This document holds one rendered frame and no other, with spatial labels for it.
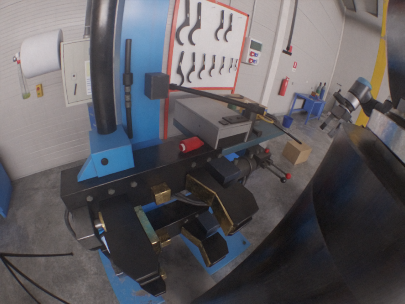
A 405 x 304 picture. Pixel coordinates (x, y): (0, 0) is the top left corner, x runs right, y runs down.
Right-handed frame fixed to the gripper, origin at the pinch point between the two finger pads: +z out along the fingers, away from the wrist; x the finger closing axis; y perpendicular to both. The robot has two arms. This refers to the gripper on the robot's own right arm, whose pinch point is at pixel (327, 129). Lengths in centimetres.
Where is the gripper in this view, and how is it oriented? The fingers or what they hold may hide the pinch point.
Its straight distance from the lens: 89.5
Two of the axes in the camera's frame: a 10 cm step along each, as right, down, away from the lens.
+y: 7.8, 6.3, 0.0
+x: 3.2, -4.0, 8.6
